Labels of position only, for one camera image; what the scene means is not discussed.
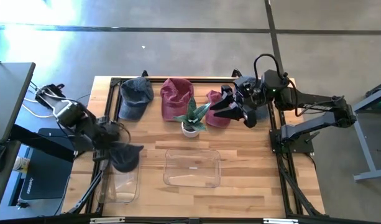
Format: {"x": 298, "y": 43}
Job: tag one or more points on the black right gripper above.
{"x": 250, "y": 109}

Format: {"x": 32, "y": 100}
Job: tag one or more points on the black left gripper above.
{"x": 107, "y": 137}

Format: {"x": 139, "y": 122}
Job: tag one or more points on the maroon cap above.
{"x": 219, "y": 119}
{"x": 176, "y": 99}

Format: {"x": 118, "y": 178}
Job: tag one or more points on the dark navy cap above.
{"x": 125, "y": 158}

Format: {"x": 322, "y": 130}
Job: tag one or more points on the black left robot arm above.
{"x": 69, "y": 113}

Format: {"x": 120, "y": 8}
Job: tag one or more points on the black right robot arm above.
{"x": 317, "y": 107}

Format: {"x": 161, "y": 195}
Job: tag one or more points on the green snake plant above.
{"x": 191, "y": 118}

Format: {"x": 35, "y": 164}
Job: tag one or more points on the white plant pot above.
{"x": 190, "y": 133}

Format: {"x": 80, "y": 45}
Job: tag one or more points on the clear plastic bin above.
{"x": 193, "y": 174}
{"x": 125, "y": 189}

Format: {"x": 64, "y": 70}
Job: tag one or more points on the black desk leg bar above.
{"x": 38, "y": 140}

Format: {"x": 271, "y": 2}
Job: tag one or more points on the black floor mat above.
{"x": 47, "y": 177}

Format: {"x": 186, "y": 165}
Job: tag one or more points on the white bottle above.
{"x": 20, "y": 165}

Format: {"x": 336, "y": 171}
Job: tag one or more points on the grey desk top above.
{"x": 10, "y": 99}

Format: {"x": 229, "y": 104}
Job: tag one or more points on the black plug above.
{"x": 22, "y": 204}

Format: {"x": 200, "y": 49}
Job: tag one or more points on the black desk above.
{"x": 0, "y": 193}

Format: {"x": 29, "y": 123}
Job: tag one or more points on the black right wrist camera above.
{"x": 244, "y": 85}

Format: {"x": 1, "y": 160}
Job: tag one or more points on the black aluminium table frame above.
{"x": 115, "y": 81}

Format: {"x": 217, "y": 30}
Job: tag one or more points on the silver metal bracket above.
{"x": 106, "y": 221}
{"x": 280, "y": 221}

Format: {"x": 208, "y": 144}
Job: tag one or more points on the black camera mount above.
{"x": 194, "y": 221}

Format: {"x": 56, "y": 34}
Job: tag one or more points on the grey metal cart frame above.
{"x": 364, "y": 149}

